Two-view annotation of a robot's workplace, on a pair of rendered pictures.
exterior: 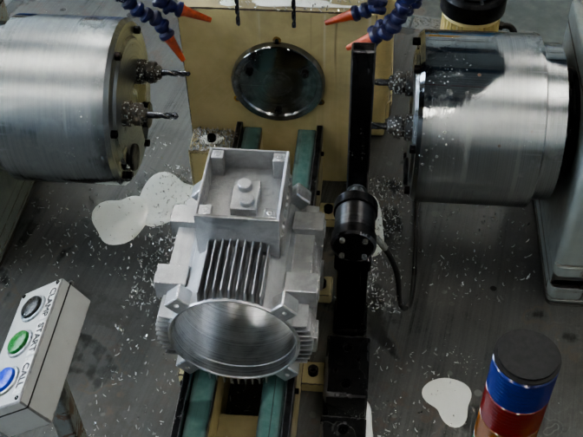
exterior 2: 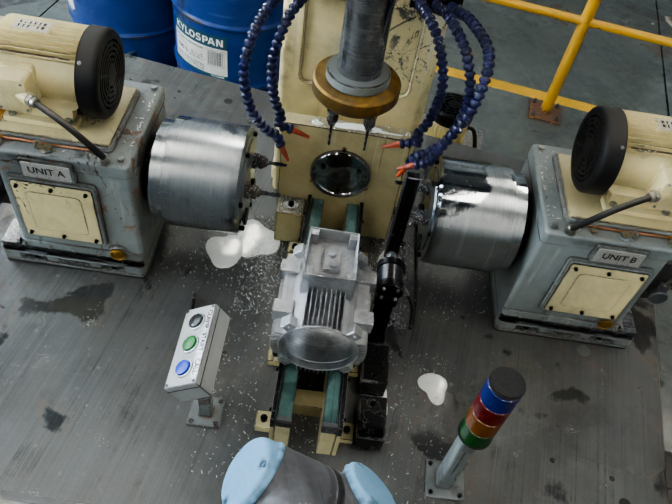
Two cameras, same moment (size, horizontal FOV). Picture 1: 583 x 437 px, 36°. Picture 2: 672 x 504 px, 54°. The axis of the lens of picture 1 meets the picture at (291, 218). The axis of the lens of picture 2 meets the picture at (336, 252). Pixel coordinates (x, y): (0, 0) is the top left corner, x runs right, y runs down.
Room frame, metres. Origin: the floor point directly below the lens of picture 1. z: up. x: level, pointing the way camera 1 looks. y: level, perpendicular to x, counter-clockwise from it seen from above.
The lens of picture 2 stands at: (-0.04, 0.18, 2.11)
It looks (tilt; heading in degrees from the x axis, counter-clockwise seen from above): 50 degrees down; 351
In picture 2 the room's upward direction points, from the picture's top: 11 degrees clockwise
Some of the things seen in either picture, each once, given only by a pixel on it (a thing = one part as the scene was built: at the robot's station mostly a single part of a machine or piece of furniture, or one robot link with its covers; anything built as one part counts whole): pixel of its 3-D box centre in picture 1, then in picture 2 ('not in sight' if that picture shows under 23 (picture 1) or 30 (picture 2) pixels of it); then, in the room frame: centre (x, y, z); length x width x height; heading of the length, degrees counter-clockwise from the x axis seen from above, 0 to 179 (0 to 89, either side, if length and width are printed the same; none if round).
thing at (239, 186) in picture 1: (245, 203); (330, 264); (0.77, 0.06, 1.11); 0.12 x 0.11 x 0.07; 173
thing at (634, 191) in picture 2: not in sight; (632, 210); (0.93, -0.60, 1.16); 0.33 x 0.26 x 0.42; 83
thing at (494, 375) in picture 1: (522, 373); (502, 391); (0.46, -0.21, 1.19); 0.06 x 0.06 x 0.04
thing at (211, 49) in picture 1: (282, 81); (340, 170); (1.19, 0.01, 0.97); 0.30 x 0.11 x 0.34; 83
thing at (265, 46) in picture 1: (278, 84); (340, 175); (1.12, 0.02, 1.01); 0.15 x 0.02 x 0.15; 83
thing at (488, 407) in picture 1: (514, 399); (493, 404); (0.46, -0.21, 1.14); 0.06 x 0.06 x 0.04
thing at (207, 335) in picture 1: (245, 277); (323, 308); (0.73, 0.06, 1.01); 0.20 x 0.19 x 0.19; 173
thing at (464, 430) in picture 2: not in sight; (478, 427); (0.46, -0.21, 1.05); 0.06 x 0.06 x 0.04
